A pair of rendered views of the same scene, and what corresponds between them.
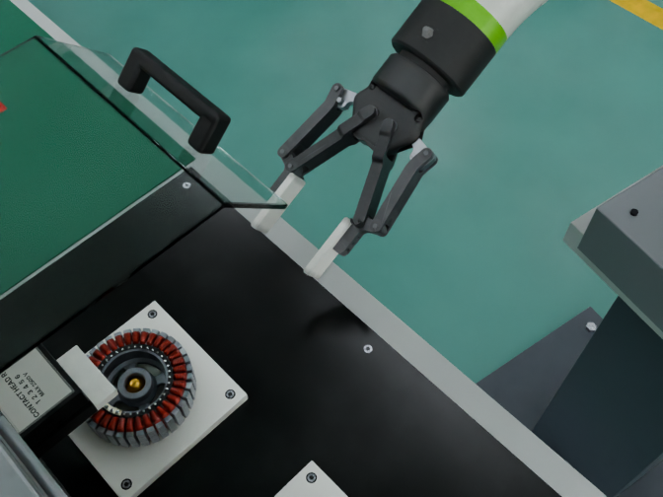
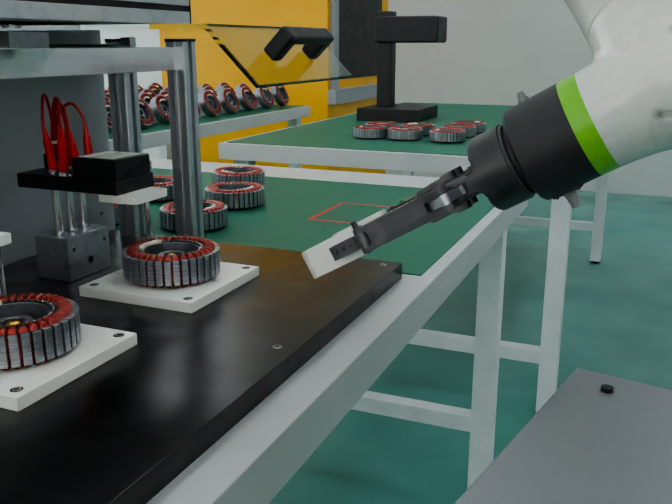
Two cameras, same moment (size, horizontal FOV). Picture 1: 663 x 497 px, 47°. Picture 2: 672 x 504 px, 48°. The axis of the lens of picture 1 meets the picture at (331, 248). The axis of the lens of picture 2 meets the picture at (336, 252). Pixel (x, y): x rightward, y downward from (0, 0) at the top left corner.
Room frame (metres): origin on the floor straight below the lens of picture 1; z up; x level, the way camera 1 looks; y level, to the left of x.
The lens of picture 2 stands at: (0.14, -0.68, 1.05)
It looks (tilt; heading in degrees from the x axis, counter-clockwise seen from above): 15 degrees down; 67
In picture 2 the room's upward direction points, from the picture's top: straight up
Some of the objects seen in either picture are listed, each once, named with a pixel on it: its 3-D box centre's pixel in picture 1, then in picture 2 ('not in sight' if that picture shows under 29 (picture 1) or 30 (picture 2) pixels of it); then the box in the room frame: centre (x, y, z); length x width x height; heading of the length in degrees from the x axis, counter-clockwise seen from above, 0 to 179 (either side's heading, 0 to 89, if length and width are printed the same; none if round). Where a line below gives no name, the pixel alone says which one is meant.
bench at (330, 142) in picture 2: not in sight; (458, 215); (1.75, 1.92, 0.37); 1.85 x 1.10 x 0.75; 45
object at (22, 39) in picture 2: not in sight; (14, 43); (0.15, 0.29, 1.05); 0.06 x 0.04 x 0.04; 45
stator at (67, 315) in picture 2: not in sight; (14, 329); (0.12, 0.02, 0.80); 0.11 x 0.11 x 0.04
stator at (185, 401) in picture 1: (136, 386); (171, 260); (0.29, 0.19, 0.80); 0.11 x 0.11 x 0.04
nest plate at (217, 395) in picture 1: (141, 395); (172, 280); (0.29, 0.19, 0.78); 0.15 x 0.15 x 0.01; 45
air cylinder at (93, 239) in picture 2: not in sight; (74, 250); (0.19, 0.29, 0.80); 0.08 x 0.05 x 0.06; 45
